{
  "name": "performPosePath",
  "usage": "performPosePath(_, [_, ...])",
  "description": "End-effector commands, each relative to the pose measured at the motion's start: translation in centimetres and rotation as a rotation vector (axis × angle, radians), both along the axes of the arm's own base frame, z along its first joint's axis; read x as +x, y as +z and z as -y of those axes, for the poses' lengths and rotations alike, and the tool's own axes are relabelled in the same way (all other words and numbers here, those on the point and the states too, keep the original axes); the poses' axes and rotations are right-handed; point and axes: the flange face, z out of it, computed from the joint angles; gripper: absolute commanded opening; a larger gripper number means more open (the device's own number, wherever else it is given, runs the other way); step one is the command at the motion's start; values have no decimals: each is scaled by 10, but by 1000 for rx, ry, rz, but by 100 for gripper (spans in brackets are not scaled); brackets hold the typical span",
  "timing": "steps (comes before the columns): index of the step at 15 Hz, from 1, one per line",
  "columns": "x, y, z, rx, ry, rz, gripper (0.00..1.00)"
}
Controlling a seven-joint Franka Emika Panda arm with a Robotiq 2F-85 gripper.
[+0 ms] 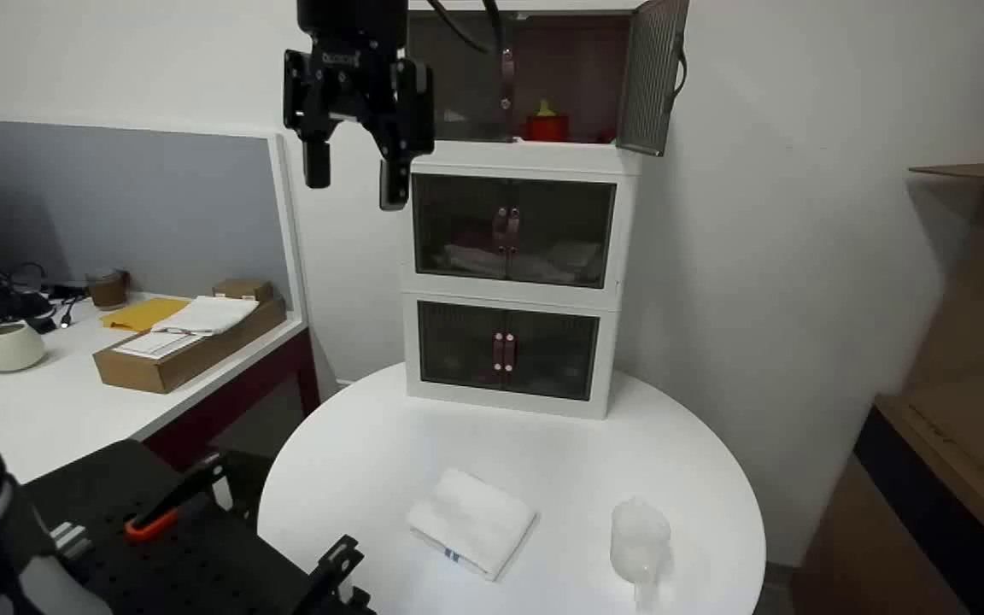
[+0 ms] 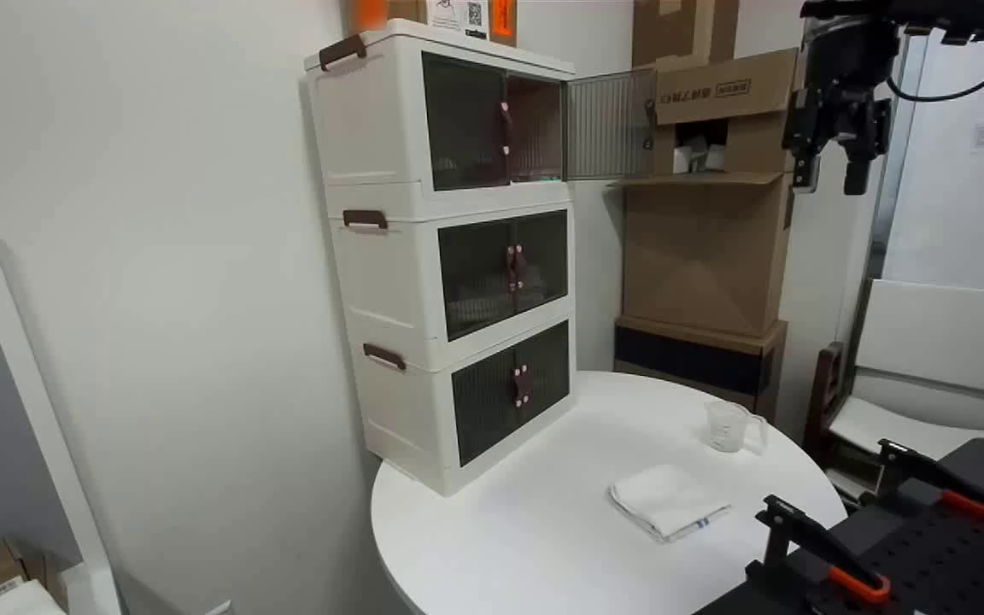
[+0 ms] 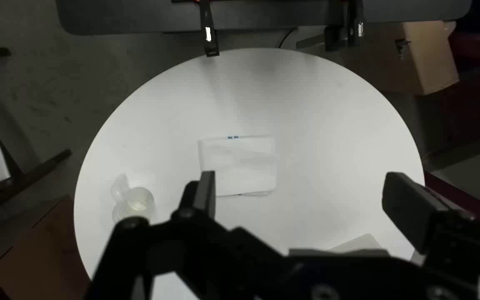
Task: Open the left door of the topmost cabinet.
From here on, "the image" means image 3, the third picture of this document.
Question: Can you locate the large plain cardboard box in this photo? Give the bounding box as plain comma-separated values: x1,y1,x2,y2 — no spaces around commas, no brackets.
0,193,93,300

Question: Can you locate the folded white cloth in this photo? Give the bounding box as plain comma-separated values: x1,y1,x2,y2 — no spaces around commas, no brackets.
196,133,278,198

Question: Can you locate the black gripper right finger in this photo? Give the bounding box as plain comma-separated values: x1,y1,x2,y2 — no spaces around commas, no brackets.
381,171,480,263

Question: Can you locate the small cardboard box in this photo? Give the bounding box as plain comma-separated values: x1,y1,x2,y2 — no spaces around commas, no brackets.
354,20,461,96

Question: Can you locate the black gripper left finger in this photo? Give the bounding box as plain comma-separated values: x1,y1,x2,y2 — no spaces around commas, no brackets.
178,170,218,220

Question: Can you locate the clear plastic cup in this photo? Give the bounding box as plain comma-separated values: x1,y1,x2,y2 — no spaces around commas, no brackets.
109,173,158,223

